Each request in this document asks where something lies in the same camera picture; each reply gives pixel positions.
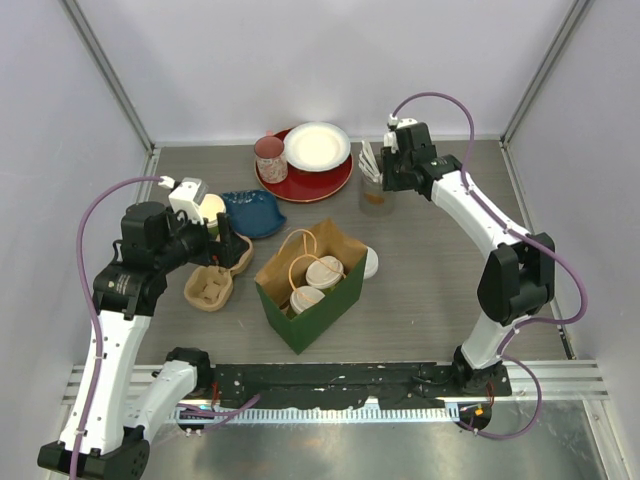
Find white paper plate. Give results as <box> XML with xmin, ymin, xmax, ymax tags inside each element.
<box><xmin>284</xmin><ymin>122</ymin><xmax>351</xmax><ymax>172</ymax></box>

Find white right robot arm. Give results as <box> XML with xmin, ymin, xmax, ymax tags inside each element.
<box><xmin>381</xmin><ymin>118</ymin><xmax>555</xmax><ymax>395</ymax></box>

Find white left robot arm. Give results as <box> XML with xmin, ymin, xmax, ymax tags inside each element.
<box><xmin>37</xmin><ymin>202</ymin><xmax>249</xmax><ymax>479</ymax></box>

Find pink floral mug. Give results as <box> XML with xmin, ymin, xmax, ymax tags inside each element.
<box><xmin>254</xmin><ymin>132</ymin><xmax>288</xmax><ymax>184</ymax></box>

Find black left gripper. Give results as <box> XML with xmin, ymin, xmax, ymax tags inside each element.
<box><xmin>154</xmin><ymin>204</ymin><xmax>249</xmax><ymax>273</ymax></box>

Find grey metal utensil tin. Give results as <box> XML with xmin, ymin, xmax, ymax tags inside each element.
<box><xmin>359</xmin><ymin>176</ymin><xmax>396</xmax><ymax>217</ymax></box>

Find white cup lid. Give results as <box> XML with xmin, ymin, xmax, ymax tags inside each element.
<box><xmin>305</xmin><ymin>256</ymin><xmax>345</xmax><ymax>291</ymax></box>
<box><xmin>289</xmin><ymin>286</ymin><xmax>325</xmax><ymax>317</ymax></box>

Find green paper cups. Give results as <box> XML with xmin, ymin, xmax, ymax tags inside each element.
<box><xmin>199</xmin><ymin>193</ymin><xmax>226</xmax><ymax>237</ymax></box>

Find stack of white lids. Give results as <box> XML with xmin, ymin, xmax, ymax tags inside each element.
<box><xmin>363</xmin><ymin>247</ymin><xmax>379</xmax><ymax>280</ymax></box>

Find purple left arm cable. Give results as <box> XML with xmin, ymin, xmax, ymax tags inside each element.
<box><xmin>69</xmin><ymin>174</ymin><xmax>264</xmax><ymax>480</ymax></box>

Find red round tray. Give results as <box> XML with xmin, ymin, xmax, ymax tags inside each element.
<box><xmin>255</xmin><ymin>128</ymin><xmax>354</xmax><ymax>203</ymax></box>

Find cardboard cup carrier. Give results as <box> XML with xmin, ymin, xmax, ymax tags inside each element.
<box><xmin>183</xmin><ymin>235</ymin><xmax>254</xmax><ymax>312</ymax></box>

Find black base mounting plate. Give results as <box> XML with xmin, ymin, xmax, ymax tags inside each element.
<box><xmin>187</xmin><ymin>362</ymin><xmax>512</xmax><ymax>410</ymax></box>

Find bundle of wrapped white utensils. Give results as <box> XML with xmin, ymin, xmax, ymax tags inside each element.
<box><xmin>358</xmin><ymin>140</ymin><xmax>383</xmax><ymax>184</ymax></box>

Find green brown paper bag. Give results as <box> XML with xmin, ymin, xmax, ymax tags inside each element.
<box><xmin>255</xmin><ymin>218</ymin><xmax>368</xmax><ymax>354</ymax></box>

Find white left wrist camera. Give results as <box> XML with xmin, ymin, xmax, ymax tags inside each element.
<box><xmin>158</xmin><ymin>176</ymin><xmax>208</xmax><ymax>224</ymax></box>

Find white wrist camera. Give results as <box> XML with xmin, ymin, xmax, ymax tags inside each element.
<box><xmin>383</xmin><ymin>113</ymin><xmax>419</xmax><ymax>154</ymax></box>
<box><xmin>158</xmin><ymin>176</ymin><xmax>208</xmax><ymax>224</ymax></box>

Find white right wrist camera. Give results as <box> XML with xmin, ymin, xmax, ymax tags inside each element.
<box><xmin>383</xmin><ymin>113</ymin><xmax>419</xmax><ymax>154</ymax></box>

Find blue shell-shaped dish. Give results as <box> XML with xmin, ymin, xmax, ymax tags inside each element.
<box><xmin>220</xmin><ymin>189</ymin><xmax>287</xmax><ymax>239</ymax></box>

